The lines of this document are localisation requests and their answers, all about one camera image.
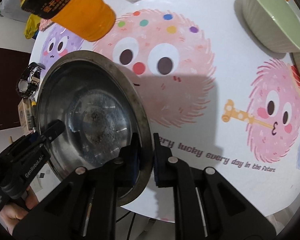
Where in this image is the orange drink bottle front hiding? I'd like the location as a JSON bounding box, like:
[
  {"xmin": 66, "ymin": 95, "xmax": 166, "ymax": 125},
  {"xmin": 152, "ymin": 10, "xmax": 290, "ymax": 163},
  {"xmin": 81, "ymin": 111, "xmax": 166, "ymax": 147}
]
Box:
[{"xmin": 20, "ymin": 0, "xmax": 116, "ymax": 42}]

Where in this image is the small steel bowl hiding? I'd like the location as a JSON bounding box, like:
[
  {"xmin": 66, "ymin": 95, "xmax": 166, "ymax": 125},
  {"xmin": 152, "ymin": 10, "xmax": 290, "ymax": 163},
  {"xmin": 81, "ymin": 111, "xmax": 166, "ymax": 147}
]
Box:
[{"xmin": 37, "ymin": 50, "xmax": 153, "ymax": 206}]

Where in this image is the black wristwatch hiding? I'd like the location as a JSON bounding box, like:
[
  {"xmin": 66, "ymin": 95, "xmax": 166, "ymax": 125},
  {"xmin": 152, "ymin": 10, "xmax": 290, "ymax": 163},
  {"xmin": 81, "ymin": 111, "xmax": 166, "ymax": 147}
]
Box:
[{"xmin": 16, "ymin": 62, "xmax": 45, "ymax": 98}]

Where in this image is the small cardboard box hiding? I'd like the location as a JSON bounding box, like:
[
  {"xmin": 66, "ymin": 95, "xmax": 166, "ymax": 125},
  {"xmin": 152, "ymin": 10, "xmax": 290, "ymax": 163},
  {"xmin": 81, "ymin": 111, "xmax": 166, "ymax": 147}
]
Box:
[{"xmin": 18, "ymin": 98, "xmax": 34, "ymax": 135}]

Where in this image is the small pink candy packet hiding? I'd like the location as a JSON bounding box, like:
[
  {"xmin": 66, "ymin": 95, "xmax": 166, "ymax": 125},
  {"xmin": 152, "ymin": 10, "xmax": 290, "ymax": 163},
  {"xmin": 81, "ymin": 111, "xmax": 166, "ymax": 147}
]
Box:
[{"xmin": 39, "ymin": 18, "xmax": 54, "ymax": 31}]

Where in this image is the person's left hand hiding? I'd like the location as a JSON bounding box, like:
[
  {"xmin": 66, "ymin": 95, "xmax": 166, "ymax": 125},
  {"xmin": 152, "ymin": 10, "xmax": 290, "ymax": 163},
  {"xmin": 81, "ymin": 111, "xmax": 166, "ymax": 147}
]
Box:
[{"xmin": 0, "ymin": 186, "xmax": 39, "ymax": 235}]

